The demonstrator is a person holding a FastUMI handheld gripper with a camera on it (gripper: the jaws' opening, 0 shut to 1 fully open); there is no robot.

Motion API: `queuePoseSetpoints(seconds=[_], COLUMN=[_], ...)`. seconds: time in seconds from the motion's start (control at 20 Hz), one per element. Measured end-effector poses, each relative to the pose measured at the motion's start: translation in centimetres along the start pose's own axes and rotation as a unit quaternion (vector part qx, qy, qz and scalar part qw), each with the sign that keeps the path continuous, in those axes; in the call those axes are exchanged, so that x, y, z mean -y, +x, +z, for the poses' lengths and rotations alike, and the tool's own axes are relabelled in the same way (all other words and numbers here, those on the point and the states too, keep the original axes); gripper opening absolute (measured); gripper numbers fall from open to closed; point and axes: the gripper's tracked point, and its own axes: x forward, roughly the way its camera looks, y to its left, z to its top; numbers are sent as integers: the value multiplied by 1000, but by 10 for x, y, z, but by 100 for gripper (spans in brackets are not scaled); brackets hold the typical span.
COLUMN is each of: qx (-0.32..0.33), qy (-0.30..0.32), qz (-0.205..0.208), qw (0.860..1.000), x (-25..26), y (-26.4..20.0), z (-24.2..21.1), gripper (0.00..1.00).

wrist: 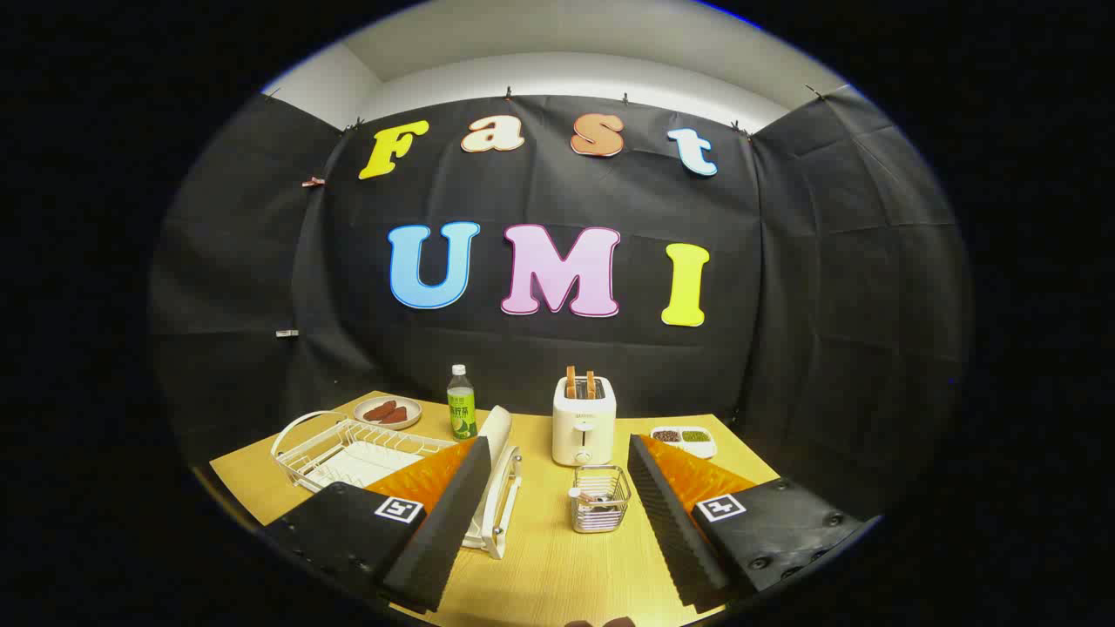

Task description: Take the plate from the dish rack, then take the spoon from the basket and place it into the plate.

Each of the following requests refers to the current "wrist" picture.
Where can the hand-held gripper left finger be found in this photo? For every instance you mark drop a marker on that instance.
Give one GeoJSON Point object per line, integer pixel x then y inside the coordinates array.
{"type": "Point", "coordinates": [440, 531]}

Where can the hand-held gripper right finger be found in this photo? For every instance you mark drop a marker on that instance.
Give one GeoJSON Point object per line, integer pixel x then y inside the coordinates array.
{"type": "Point", "coordinates": [675, 531]}

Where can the beige round plate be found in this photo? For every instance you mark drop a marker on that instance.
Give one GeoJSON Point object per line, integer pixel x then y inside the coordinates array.
{"type": "Point", "coordinates": [498, 431]}

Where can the white divided snack tray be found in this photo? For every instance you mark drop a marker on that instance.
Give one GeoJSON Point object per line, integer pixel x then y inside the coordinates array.
{"type": "Point", "coordinates": [697, 450]}

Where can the small beige saucer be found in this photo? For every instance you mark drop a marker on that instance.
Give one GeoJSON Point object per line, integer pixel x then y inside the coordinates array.
{"type": "Point", "coordinates": [409, 420]}

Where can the green label drink bottle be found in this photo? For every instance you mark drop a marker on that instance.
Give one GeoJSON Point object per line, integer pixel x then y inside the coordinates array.
{"type": "Point", "coordinates": [462, 414]}

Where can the reddish brown sausage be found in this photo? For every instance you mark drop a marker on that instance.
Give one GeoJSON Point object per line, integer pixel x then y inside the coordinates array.
{"type": "Point", "coordinates": [396, 415]}
{"type": "Point", "coordinates": [378, 411]}

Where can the white toaster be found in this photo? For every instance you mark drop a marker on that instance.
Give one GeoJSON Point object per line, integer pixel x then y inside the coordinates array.
{"type": "Point", "coordinates": [582, 431]}

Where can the toasted bread slice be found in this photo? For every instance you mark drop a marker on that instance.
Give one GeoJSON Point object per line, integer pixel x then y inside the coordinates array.
{"type": "Point", "coordinates": [591, 385]}
{"type": "Point", "coordinates": [571, 383]}

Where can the black backdrop cloth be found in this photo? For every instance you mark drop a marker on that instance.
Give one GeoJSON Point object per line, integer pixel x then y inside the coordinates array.
{"type": "Point", "coordinates": [566, 200]}

